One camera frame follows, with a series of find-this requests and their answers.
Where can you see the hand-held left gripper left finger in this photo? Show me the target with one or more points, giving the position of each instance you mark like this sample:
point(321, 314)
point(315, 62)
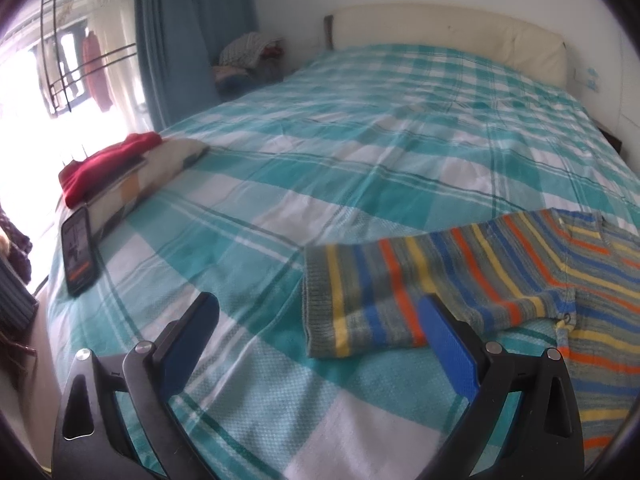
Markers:
point(192, 340)

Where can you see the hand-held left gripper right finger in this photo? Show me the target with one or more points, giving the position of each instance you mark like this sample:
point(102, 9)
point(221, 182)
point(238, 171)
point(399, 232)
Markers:
point(445, 340)

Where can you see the striped knitted sweater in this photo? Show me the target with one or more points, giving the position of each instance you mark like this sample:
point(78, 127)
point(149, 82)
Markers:
point(500, 280)

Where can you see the pile of clothes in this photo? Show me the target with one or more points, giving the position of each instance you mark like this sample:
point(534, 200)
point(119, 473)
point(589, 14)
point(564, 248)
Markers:
point(245, 50)

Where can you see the black smartphone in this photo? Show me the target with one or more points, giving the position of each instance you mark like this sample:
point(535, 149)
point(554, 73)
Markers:
point(79, 250)

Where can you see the folded beige cloth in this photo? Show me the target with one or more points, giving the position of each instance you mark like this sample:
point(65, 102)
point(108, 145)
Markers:
point(150, 175)

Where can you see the dark cloth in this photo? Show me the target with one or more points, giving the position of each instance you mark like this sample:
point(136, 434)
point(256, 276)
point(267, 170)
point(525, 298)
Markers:
point(15, 250)

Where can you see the bed with teal plaid sheet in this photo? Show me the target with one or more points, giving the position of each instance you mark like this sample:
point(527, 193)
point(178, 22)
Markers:
point(350, 160)

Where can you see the red hanging garment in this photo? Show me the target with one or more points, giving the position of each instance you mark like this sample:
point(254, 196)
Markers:
point(97, 70)

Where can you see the teal curtain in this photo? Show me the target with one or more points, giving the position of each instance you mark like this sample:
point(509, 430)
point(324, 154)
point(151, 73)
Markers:
point(175, 35)

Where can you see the cream padded headboard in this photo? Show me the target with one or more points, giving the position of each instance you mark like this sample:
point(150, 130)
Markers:
point(450, 30)

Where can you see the black window guard bars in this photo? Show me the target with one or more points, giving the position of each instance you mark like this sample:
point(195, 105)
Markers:
point(54, 35)

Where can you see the wall socket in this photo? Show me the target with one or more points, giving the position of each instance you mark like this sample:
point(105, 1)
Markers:
point(587, 80)

